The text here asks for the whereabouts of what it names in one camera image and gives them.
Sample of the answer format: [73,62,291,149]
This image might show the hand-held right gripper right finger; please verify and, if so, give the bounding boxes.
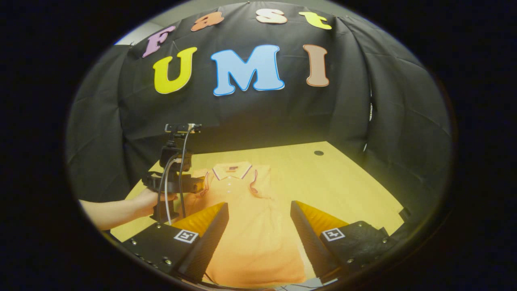
[290,200,399,284]

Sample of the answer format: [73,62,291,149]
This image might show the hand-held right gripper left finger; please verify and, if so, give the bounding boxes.
[121,202,230,283]

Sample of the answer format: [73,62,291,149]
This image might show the orange T-shirt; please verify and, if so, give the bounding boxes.
[189,161,308,289]

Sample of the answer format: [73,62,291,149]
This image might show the black backdrop cloth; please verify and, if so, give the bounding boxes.
[66,2,453,211]

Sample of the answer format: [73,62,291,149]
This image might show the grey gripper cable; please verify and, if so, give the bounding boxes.
[160,156,181,226]

